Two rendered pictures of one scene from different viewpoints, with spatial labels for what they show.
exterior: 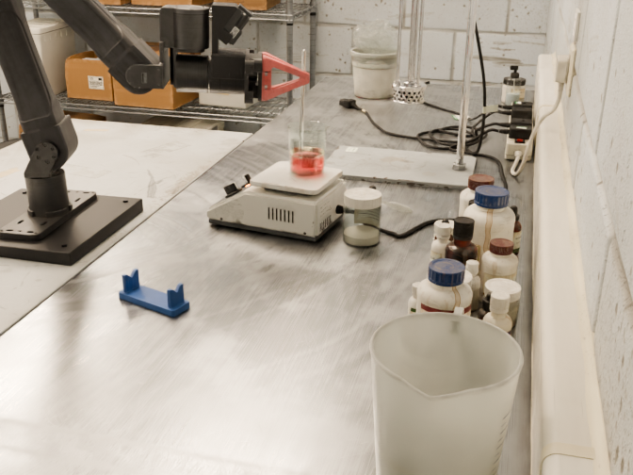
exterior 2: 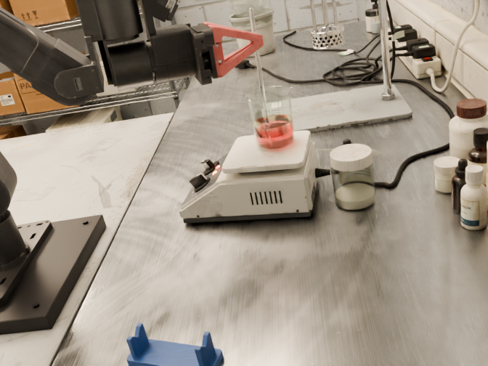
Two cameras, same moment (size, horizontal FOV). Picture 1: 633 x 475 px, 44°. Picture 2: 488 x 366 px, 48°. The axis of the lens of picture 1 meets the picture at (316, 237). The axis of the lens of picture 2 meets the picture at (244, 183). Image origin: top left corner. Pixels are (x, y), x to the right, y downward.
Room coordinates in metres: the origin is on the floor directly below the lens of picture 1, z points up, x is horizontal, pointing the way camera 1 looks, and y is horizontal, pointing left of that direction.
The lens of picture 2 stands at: (0.49, 0.16, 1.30)
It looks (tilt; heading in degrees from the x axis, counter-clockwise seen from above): 26 degrees down; 354
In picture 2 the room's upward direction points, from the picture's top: 11 degrees counter-clockwise
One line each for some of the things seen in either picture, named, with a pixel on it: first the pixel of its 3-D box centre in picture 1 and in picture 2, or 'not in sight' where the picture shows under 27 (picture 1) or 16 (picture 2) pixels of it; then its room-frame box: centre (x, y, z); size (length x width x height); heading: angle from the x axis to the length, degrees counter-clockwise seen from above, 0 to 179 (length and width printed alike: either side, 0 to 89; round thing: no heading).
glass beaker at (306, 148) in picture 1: (308, 150); (274, 119); (1.23, 0.01, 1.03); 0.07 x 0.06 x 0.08; 73
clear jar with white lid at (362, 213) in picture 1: (362, 217); (353, 177); (1.16, -0.07, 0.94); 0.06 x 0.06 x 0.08
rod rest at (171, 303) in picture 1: (153, 290); (171, 348); (0.94, 0.22, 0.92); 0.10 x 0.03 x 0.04; 58
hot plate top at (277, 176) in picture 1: (297, 177); (267, 151); (1.22, 0.03, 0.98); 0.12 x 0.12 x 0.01; 67
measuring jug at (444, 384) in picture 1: (442, 412); not in sight; (0.59, -0.11, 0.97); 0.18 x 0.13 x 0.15; 163
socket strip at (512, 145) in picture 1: (520, 127); (409, 48); (1.79, -0.47, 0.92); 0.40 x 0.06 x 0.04; 166
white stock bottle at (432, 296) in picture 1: (443, 309); not in sight; (0.82, -0.15, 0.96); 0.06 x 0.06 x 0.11
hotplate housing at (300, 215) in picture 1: (283, 200); (255, 178); (1.23, 0.06, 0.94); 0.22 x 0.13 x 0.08; 67
